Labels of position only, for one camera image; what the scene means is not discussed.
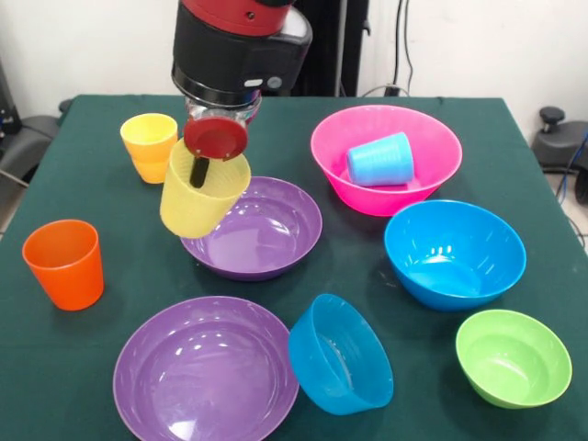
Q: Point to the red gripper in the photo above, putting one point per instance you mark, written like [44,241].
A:
[216,138]

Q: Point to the pale yellow translucent cup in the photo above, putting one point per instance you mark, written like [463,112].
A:
[197,206]

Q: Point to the blue cup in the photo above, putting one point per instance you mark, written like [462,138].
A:
[381,161]

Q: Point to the small blue patterned bowl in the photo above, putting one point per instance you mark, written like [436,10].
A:
[340,381]

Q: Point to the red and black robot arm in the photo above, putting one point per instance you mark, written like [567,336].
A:
[229,46]

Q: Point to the amber yellow cup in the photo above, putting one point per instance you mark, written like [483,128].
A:
[149,170]

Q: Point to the purple bowl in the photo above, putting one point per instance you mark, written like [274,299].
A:
[275,229]
[202,376]

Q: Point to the orange cup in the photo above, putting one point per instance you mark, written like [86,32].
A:
[69,275]

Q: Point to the dark green table cloth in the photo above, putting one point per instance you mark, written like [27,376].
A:
[92,344]

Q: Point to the pink bowl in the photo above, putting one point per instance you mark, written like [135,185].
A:
[436,151]

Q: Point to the large blue bowl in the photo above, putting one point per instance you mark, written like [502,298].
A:
[450,271]

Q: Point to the green bowl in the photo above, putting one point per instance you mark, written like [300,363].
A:
[512,363]

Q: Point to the black pedestal leg with caster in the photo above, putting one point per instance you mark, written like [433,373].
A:
[27,138]
[560,147]

